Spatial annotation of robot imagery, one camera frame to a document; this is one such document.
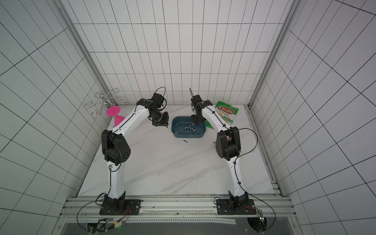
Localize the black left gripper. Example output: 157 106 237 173
149 109 169 127

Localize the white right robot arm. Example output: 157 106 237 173
191 95 249 210

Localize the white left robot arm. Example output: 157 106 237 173
101 93 169 209

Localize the aluminium rail frame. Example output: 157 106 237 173
53 183 302 235

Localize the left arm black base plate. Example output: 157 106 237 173
99 199 142 216

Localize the pink plastic wine glass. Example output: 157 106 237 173
106 106 125 126

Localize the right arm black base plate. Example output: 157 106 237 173
213 197 257 215

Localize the dark teal plastic storage box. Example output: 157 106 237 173
171 116 206 139

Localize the green Chuba cassava chips bag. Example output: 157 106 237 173
215 101 239 125

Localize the chrome wire glass rack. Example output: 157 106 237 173
83 88 127 118

